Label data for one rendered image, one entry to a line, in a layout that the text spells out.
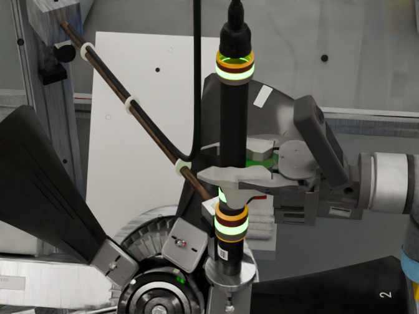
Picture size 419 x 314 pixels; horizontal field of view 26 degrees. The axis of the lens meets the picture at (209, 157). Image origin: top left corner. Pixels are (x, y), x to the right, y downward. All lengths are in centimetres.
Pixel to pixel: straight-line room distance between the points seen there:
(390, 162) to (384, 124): 86
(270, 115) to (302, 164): 20
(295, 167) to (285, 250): 115
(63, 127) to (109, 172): 36
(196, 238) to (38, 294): 30
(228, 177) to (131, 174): 47
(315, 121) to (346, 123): 92
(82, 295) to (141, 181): 22
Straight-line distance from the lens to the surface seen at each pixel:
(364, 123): 198
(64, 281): 147
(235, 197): 113
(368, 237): 222
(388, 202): 113
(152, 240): 143
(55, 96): 185
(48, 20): 161
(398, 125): 199
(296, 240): 223
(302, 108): 107
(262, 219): 190
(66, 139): 192
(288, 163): 112
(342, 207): 116
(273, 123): 129
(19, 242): 151
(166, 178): 154
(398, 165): 113
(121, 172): 155
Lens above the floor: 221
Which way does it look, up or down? 41 degrees down
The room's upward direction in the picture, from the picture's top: straight up
